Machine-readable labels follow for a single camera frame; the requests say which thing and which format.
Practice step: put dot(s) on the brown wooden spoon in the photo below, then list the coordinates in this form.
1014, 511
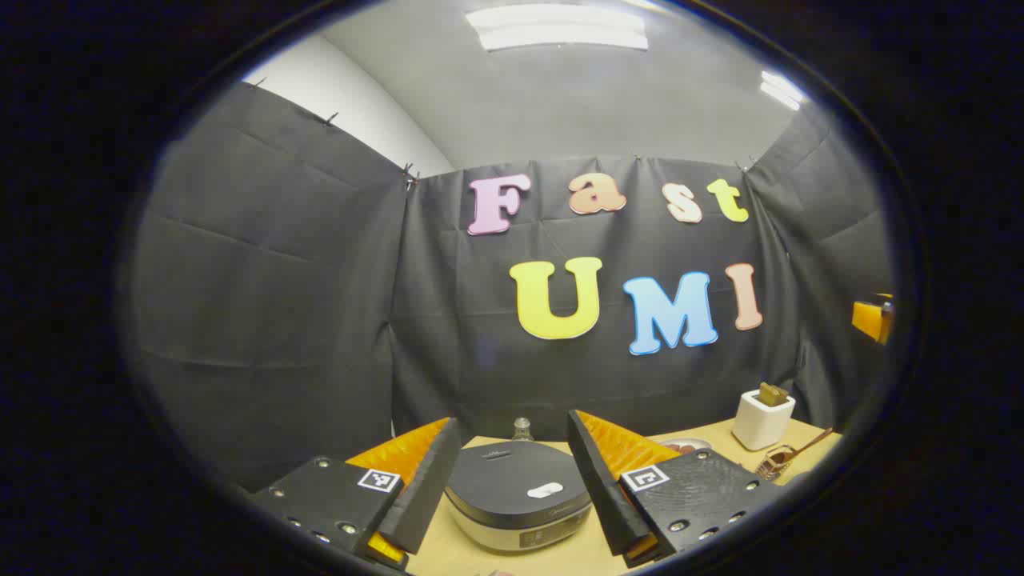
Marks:
808, 446

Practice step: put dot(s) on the black rice cooker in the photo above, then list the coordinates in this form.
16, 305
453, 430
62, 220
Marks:
512, 480

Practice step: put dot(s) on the large ceiling light panel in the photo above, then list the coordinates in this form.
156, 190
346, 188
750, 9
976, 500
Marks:
560, 28

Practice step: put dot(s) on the black backdrop cloth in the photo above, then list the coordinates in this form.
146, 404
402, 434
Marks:
304, 304

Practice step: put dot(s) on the small ceiling light panel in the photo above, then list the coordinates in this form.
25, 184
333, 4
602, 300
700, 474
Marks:
782, 90

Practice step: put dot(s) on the round white plate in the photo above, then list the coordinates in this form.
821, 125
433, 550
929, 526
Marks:
694, 442

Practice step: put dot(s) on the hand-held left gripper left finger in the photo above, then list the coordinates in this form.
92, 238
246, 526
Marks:
428, 488

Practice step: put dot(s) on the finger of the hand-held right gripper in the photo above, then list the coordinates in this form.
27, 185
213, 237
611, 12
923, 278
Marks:
870, 318

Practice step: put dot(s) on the small clear glass bottle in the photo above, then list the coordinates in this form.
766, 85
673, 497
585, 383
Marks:
522, 430

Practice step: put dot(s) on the white box holder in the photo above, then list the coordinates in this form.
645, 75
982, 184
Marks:
760, 424

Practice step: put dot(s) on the brown wooden block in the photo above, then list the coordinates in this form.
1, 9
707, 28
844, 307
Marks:
773, 394

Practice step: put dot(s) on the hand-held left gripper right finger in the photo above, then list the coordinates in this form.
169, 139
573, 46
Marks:
596, 488

